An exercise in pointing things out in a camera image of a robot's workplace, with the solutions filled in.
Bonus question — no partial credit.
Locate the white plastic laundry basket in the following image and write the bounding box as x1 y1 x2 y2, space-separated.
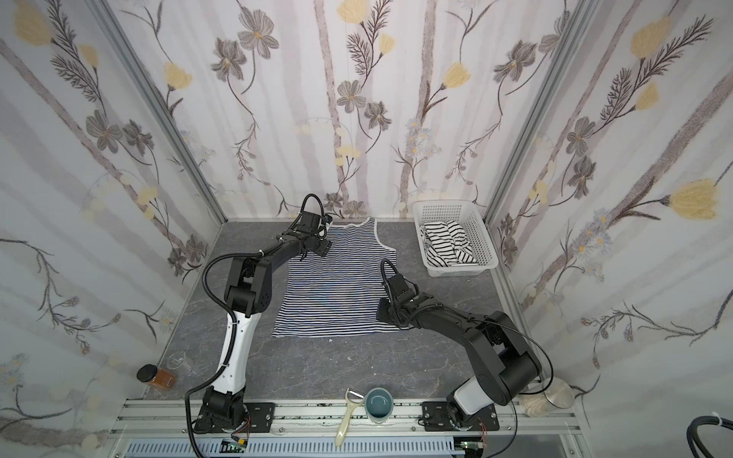
412 200 498 278

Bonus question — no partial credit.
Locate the teal ceramic cup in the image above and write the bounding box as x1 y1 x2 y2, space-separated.
364 387 394 425

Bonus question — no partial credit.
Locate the amber spice jar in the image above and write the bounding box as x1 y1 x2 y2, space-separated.
136 364 178 391

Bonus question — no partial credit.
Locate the black white striped tank top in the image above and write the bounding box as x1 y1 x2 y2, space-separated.
420 221 477 267

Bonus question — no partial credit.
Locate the clear wine glass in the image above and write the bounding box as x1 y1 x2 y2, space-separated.
166 350 195 373

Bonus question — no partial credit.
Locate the aluminium mounting rail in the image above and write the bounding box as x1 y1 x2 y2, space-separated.
100 399 592 457

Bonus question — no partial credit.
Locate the clear glass jar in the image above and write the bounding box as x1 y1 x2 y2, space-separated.
518 378 575 418

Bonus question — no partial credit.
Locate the blue white striped tank top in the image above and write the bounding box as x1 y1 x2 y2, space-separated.
272 218 399 339

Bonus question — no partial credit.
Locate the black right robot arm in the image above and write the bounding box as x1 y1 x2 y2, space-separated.
377 274 542 429

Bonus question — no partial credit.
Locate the black corrugated left cable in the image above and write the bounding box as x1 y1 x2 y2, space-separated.
182 193 328 458

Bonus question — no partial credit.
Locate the cream handled peeler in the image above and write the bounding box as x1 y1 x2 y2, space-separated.
334 389 365 448

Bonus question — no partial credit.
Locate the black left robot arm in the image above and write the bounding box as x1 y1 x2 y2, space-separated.
184 211 332 434

